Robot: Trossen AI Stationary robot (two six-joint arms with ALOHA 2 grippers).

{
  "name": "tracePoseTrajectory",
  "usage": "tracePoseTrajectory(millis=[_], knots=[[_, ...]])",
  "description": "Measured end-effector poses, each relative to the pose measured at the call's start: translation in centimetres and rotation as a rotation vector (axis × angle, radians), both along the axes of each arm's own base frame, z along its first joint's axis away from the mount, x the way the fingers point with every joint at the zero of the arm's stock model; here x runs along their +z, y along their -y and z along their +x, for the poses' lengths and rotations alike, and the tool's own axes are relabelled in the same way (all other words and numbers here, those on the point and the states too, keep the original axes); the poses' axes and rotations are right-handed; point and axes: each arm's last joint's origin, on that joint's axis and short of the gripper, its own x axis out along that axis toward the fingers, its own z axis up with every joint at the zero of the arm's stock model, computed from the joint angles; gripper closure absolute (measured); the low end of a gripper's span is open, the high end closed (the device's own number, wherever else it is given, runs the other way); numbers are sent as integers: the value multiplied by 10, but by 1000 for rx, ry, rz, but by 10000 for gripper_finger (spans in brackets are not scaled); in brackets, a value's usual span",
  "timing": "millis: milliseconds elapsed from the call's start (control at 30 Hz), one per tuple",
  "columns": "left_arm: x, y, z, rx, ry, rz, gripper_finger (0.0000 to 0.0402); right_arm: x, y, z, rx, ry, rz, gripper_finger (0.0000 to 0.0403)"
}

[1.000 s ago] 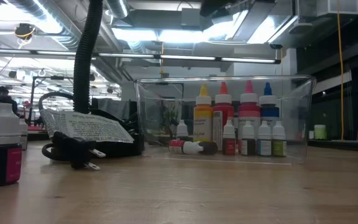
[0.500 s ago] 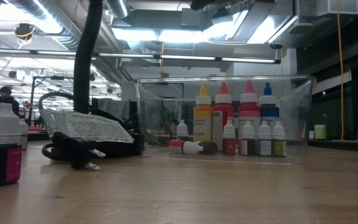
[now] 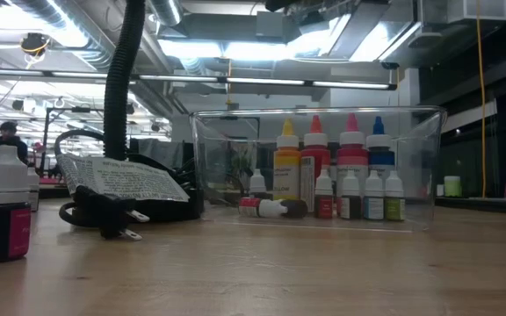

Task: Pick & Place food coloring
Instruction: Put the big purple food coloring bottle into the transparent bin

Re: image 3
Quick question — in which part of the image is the small blue dropper bottle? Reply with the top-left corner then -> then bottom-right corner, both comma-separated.
363,169 -> 385,221

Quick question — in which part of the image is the grey background cloth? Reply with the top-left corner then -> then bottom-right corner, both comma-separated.
132,138 -> 192,170

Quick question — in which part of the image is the clear plastic container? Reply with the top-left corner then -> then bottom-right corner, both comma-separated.
189,104 -> 448,233

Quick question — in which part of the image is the black lamp cord with plug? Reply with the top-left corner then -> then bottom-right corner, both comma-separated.
54,129 -> 151,241

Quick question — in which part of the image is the green and white cup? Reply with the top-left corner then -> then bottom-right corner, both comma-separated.
444,175 -> 463,198

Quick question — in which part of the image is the large red food coloring bottle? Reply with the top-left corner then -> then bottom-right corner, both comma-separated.
300,114 -> 331,214

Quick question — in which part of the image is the large pink food coloring bottle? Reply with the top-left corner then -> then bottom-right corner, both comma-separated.
336,112 -> 369,207

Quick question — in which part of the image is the large blue food coloring bottle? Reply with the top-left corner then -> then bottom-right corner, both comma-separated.
365,115 -> 396,176

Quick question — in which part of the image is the black aluminium table frame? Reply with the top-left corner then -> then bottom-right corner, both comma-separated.
435,196 -> 506,216

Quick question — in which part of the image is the person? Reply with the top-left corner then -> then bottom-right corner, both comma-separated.
0,121 -> 29,166

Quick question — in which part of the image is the small green dropper bottle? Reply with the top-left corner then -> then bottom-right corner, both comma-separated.
384,169 -> 407,222

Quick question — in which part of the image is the round black ceiling fixture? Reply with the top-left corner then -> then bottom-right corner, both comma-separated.
18,32 -> 51,57

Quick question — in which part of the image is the black gooseneck desk lamp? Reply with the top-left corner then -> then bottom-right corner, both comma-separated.
54,0 -> 205,223

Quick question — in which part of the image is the long tube light fixture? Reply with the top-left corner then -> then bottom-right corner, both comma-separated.
0,68 -> 398,91

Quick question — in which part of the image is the grey ceiling box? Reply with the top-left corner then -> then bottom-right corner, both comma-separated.
255,11 -> 287,40

